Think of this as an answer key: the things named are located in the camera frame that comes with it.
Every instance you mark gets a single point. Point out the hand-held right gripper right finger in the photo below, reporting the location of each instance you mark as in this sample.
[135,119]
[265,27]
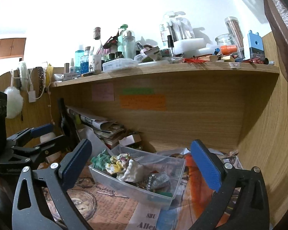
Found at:
[206,165]

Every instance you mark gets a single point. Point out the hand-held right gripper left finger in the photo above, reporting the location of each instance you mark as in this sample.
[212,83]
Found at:
[76,163]

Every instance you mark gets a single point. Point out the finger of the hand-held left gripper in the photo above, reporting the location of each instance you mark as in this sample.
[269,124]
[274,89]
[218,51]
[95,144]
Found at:
[42,129]
[52,143]

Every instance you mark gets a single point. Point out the green scrunchie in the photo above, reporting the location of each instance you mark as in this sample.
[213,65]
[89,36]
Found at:
[99,161]

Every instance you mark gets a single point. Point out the floral scrunchie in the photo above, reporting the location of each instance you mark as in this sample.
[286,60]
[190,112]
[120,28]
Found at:
[116,164]

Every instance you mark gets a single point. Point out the grey glitter pouch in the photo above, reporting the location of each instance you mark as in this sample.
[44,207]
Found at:
[160,181]

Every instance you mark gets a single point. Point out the green yellow sponge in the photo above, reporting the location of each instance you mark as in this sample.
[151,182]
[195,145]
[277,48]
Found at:
[165,194]

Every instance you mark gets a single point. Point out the white cloth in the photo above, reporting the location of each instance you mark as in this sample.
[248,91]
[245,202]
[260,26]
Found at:
[134,171]

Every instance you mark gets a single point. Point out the clear plastic container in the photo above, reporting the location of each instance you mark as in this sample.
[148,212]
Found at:
[134,191]

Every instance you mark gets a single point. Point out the white paper roll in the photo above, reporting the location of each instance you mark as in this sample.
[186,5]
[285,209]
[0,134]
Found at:
[48,137]

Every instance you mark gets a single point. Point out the black stand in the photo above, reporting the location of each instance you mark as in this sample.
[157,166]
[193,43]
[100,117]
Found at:
[68,127]

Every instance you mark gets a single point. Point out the white fluffy pompom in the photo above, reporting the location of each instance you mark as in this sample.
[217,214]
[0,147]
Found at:
[13,103]

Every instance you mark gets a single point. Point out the newspaper sheet with orange photo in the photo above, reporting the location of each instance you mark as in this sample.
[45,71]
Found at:
[194,189]

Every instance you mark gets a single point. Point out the clear plastic bag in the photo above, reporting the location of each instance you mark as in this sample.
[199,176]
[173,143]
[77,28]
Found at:
[90,135]

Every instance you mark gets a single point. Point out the white charger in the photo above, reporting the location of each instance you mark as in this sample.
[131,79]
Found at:
[32,96]

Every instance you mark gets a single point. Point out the stack of newspapers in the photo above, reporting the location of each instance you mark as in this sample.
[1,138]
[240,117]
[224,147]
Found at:
[110,130]

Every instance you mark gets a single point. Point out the patterned headband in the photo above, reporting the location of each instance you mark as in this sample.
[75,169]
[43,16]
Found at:
[41,80]

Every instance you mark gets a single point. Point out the white fluffy headband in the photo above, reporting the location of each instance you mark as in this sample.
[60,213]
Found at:
[23,75]

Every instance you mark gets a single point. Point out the yellow hanging cloth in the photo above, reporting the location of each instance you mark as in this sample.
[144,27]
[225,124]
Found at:
[50,75]

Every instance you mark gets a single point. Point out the small cardboard box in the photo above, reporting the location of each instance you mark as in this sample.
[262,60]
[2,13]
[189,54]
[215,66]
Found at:
[130,139]

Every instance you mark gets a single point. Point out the white tube pack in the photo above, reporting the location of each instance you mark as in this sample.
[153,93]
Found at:
[70,76]

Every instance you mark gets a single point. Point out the pink sticky note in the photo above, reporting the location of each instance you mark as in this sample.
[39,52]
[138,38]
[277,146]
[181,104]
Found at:
[103,92]

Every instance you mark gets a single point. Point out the brown marker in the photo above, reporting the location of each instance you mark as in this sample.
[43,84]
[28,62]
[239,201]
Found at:
[91,73]

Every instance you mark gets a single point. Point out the wooden cabinet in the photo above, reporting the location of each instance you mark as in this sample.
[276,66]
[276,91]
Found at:
[7,48]

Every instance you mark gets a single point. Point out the dark blue liquid bottle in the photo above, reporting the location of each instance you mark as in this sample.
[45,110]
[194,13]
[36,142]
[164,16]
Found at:
[86,63]

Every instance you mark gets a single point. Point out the light blue liquid bottle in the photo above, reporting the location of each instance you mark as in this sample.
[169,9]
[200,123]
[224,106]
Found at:
[79,57]

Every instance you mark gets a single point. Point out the white printed cup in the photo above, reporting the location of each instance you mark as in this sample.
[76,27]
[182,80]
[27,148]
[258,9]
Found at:
[95,62]

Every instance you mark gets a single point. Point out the orange sticky note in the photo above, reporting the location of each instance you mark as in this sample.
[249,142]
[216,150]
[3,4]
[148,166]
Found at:
[142,102]

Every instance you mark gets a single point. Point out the green sticky note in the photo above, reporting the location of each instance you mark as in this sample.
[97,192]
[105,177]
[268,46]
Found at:
[138,91]

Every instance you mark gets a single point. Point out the wooden shelf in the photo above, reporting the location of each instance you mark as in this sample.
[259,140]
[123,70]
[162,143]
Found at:
[170,73]

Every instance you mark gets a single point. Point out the flat clear plastic box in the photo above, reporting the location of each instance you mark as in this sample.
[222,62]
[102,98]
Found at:
[120,65]

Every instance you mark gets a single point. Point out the red sticks bundle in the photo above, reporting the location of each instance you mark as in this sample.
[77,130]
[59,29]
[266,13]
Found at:
[193,60]

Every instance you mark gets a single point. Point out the cork-topped glass bottle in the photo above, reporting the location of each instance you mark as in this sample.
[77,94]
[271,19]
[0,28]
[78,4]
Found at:
[97,34]

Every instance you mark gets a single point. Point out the orange capped tube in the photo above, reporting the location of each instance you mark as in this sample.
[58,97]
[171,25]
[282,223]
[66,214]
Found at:
[228,49]

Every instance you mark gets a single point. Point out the teal pump bottle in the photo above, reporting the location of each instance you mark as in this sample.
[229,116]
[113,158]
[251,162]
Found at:
[121,40]

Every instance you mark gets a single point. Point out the white foam block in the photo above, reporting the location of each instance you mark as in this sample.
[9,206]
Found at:
[192,45]

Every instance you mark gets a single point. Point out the small black-capped glass bottle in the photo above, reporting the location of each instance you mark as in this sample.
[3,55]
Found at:
[170,49]

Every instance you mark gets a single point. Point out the frosted plastic bottle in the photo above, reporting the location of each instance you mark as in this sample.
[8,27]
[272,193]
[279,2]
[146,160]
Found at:
[129,44]

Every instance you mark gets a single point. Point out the glass jar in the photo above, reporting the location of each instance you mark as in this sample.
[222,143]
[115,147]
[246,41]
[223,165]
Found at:
[224,39]

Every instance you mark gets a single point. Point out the blue box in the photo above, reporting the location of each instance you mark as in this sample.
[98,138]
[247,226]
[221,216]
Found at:
[255,45]

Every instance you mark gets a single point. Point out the tall clear canister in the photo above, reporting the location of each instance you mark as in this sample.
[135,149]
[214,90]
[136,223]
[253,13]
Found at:
[235,31]

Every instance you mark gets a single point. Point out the brown curtain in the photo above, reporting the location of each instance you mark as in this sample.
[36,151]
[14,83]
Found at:
[280,16]

